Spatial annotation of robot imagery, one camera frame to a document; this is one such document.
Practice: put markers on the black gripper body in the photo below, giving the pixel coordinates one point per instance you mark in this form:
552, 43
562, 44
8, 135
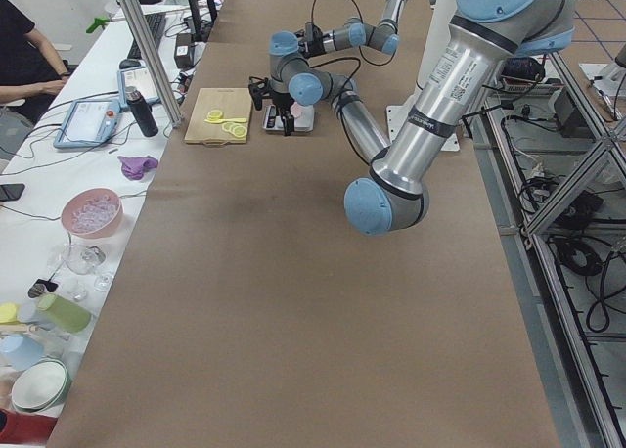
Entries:
281, 100
319, 42

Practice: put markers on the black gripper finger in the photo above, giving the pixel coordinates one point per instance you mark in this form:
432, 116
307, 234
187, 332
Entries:
257, 95
288, 122

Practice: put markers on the pink plastic cup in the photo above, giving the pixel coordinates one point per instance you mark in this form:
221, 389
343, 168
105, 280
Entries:
296, 110

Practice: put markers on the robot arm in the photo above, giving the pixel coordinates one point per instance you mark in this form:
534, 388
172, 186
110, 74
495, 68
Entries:
483, 34
382, 37

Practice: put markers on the digital kitchen scale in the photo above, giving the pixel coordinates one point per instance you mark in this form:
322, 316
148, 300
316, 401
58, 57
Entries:
303, 120

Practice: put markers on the yellow cup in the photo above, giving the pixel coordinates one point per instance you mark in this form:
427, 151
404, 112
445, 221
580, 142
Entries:
8, 313

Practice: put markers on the light blue cup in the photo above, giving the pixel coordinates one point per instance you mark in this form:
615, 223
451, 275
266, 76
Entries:
21, 351

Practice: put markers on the wooden cutting board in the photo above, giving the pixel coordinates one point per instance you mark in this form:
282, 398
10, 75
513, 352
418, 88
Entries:
234, 102

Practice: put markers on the lemon slice by knife tip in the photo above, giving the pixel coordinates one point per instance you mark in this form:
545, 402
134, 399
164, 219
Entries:
214, 115

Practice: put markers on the yellow plastic knife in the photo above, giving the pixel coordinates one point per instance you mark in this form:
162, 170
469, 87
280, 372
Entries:
225, 120

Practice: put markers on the black water bottle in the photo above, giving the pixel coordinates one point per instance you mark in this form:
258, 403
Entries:
141, 111

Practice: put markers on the teach pendant far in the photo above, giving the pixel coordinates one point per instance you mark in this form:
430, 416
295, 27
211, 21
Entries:
139, 78

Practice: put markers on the teach pendant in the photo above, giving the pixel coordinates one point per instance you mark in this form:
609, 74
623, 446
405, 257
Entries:
88, 123
139, 78

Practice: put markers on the purple cloth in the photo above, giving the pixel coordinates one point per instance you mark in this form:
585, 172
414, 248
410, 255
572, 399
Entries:
134, 168

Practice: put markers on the teach pendant near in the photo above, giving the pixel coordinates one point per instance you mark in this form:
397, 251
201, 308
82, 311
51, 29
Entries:
88, 123

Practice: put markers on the pink bowl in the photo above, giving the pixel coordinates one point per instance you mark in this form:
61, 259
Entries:
93, 214

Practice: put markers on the seated person black shirt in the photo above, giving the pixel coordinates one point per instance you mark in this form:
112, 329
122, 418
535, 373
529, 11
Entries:
31, 68

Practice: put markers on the clear glass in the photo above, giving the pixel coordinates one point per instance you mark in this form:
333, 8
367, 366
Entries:
82, 259

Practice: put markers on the green bottle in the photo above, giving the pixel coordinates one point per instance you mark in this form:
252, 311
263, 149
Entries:
65, 314

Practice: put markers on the white green rimmed bowl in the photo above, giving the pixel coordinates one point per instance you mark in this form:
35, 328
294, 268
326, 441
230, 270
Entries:
41, 387

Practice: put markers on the lemon slice near handle end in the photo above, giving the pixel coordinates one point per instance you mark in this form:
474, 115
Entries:
241, 134

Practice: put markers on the aluminium frame post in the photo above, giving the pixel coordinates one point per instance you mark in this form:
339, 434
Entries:
140, 31

